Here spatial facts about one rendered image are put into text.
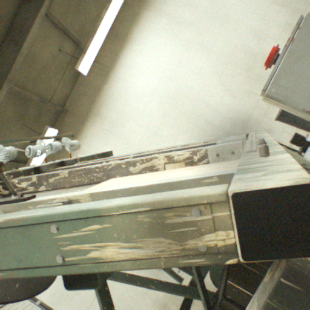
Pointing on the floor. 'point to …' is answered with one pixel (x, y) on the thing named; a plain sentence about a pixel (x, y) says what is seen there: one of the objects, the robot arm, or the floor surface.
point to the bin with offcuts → (284, 117)
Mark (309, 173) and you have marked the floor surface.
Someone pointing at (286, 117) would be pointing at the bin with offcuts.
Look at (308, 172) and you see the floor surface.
